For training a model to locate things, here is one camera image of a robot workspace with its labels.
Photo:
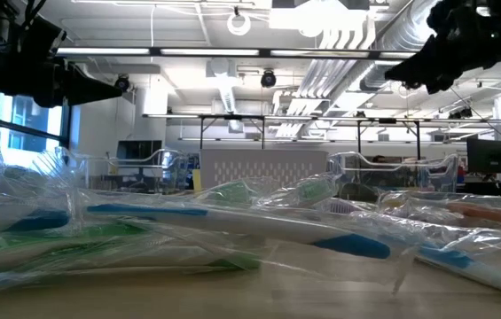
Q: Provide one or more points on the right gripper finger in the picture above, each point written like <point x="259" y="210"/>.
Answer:
<point x="423" y="66"/>

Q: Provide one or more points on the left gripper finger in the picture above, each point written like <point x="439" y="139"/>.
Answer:
<point x="86" y="88"/>

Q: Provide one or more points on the yellow plastic bin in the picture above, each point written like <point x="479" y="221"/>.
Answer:
<point x="197" y="179"/>

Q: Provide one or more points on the orange toothbrush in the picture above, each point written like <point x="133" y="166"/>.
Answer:
<point x="498" y="215"/>

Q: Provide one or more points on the white mesh basket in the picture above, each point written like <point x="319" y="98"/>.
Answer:
<point x="263" y="168"/>

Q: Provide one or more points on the blue toothbrush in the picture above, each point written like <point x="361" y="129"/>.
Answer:
<point x="41" y="220"/>
<point x="445" y="257"/>
<point x="254" y="223"/>

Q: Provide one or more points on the black ceiling spotlight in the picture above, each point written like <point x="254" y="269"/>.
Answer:
<point x="122" y="83"/>
<point x="268" y="79"/>

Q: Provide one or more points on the black beam with LED lights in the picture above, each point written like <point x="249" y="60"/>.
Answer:
<point x="154" y="52"/>

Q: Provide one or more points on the clear plastic bin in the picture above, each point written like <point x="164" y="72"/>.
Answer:
<point x="179" y="170"/>
<point x="451" y="173"/>

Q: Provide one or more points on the black computer monitor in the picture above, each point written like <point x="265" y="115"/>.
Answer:
<point x="490" y="156"/>

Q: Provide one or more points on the green wrapped toothbrush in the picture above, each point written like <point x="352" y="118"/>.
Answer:
<point x="314" y="190"/>
<point x="237" y="263"/>
<point x="228" y="193"/>

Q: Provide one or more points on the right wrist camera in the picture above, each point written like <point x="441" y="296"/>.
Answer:
<point x="458" y="13"/>

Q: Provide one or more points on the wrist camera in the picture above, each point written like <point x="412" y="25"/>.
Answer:
<point x="458" y="13"/>
<point x="41" y="37"/>

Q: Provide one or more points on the window with dark frame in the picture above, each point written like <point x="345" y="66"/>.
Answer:
<point x="24" y="119"/>

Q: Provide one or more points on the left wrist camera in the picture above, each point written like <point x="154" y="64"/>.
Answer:
<point x="41" y="37"/>

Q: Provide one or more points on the dark wall screen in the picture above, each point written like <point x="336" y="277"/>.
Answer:
<point x="139" y="150"/>

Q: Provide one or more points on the black metal gantry frame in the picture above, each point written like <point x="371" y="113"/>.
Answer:
<point x="232" y="117"/>

